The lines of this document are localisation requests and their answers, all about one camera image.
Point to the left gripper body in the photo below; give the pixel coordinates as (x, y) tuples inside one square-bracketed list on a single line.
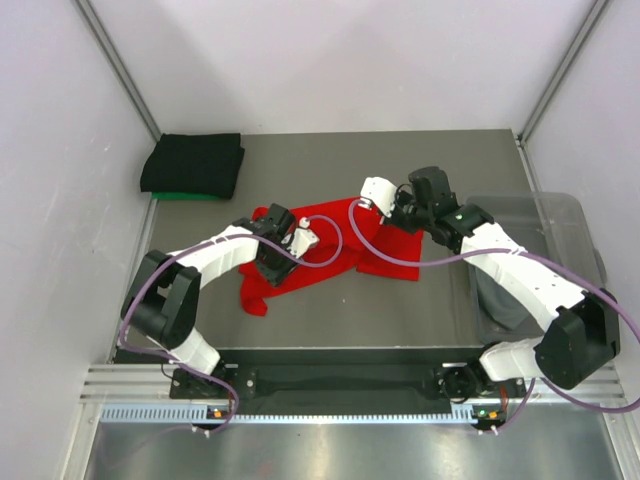
[(277, 266)]

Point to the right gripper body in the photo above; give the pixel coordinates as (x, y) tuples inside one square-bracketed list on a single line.
[(408, 214)]

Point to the red t shirt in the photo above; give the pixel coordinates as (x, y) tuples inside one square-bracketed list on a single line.
[(329, 221)]

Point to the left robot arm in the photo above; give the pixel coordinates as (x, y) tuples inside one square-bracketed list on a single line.
[(163, 298)]

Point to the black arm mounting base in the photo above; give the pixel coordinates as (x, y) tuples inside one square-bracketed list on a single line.
[(325, 381)]

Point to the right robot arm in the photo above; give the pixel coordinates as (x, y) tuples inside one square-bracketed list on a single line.
[(580, 330)]

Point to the folded black t shirt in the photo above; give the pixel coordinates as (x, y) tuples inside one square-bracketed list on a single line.
[(206, 165)]

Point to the folded green t shirt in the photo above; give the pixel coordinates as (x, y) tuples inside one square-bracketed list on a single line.
[(182, 196)]

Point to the clear plastic bin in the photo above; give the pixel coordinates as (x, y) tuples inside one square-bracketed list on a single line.
[(551, 225)]

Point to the grey t shirt in bin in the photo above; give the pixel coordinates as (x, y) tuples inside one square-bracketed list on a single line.
[(498, 309)]

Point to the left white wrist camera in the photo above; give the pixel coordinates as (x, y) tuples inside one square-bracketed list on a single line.
[(302, 239)]

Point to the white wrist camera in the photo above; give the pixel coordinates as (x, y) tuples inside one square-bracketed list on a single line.
[(379, 194), (302, 239)]

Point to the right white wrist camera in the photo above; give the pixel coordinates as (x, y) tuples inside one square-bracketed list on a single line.
[(379, 194)]

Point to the grey slotted cable duct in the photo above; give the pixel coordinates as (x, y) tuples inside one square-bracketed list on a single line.
[(208, 415)]

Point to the right corner aluminium post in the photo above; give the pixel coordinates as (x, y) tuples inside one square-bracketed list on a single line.
[(577, 44)]

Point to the corner aluminium post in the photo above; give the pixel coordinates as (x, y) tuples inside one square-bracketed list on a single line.
[(577, 44), (107, 46)]

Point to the left corner aluminium post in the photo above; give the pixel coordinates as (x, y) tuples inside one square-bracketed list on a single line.
[(107, 46)]

